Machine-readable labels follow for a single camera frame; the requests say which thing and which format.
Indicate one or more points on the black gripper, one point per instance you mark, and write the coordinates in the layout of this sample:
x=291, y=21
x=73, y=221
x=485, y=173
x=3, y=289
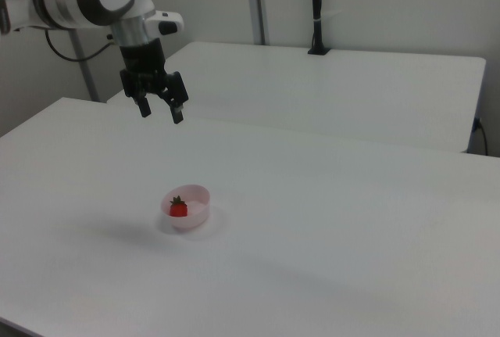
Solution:
x=142, y=65

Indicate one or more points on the red strawberry with green leaves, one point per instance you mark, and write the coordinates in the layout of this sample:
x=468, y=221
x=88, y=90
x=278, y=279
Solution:
x=178, y=209

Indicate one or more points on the pale pink plastic bowl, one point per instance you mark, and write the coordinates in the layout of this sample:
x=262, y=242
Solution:
x=193, y=217

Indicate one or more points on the white side table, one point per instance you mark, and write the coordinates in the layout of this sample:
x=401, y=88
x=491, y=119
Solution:
x=332, y=90

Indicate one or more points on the grey metal frame post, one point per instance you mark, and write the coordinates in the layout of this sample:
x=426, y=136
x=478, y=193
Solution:
x=258, y=1

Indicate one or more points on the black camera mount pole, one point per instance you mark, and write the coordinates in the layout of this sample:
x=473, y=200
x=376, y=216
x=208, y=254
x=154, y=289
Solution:
x=317, y=8

